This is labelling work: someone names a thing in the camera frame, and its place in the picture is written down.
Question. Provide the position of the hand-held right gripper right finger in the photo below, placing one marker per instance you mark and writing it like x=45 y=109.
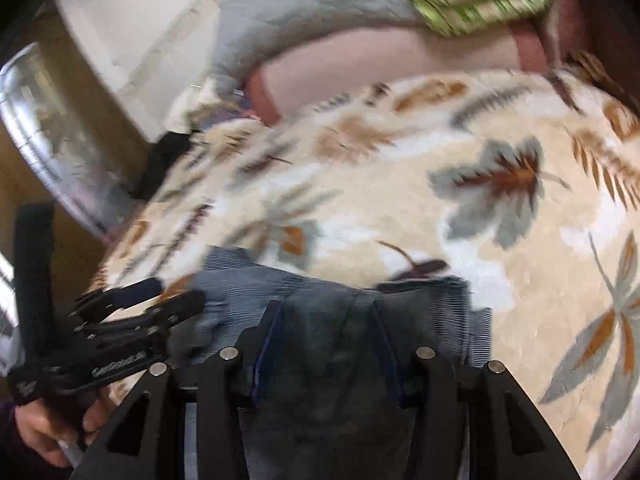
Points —
x=397 y=370

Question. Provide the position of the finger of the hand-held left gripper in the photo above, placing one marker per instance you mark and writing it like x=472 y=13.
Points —
x=170 y=312
x=125 y=296

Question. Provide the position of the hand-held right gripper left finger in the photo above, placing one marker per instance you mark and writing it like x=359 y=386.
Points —
x=260 y=360

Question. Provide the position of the grey-blue denim pants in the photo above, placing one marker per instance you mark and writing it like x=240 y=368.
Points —
x=320 y=385

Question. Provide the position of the person's left forearm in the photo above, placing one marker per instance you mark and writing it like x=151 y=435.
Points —
x=7 y=445

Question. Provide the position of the person's left hand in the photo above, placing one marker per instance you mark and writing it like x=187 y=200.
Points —
x=40 y=430

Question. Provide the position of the black clothing pile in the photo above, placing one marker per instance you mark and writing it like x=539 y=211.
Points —
x=160 y=160

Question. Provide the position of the leaf print blanket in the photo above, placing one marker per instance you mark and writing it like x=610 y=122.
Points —
x=400 y=210

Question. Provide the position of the wooden door with glass panel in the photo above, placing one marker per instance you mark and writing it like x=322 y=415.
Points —
x=50 y=110

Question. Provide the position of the white floral pillow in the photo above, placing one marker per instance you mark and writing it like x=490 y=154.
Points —
x=195 y=105

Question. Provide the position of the colourful plastic wrapper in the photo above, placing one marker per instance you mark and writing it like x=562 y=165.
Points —
x=242 y=106

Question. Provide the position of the pink bolster cushion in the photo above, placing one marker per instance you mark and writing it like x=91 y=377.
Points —
x=390 y=70

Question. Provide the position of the grey quilted pillow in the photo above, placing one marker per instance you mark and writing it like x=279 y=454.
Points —
x=300 y=15

